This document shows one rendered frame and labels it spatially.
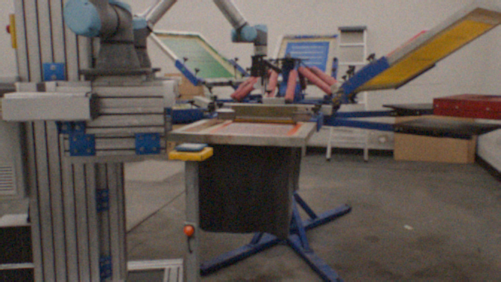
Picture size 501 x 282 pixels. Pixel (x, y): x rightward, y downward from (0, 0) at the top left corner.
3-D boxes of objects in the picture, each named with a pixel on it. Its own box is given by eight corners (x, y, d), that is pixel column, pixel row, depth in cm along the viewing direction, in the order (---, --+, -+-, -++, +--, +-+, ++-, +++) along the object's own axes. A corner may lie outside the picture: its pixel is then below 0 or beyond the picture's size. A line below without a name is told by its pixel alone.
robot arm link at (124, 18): (140, 41, 168) (139, 2, 166) (118, 39, 156) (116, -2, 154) (112, 42, 172) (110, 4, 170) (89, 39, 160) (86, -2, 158)
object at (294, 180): (290, 238, 200) (291, 142, 194) (282, 237, 201) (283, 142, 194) (303, 206, 244) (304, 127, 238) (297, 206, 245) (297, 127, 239)
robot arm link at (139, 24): (120, 45, 206) (118, 13, 204) (121, 46, 219) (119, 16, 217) (147, 45, 209) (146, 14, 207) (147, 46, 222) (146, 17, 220)
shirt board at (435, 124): (503, 139, 253) (505, 124, 251) (478, 148, 224) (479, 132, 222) (305, 118, 343) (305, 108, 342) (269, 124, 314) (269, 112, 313)
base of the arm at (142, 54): (115, 67, 206) (114, 45, 205) (121, 67, 221) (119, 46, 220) (150, 67, 208) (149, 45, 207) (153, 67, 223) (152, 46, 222)
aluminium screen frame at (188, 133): (304, 146, 182) (305, 137, 181) (167, 141, 195) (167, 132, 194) (321, 122, 257) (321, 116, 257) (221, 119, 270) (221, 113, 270)
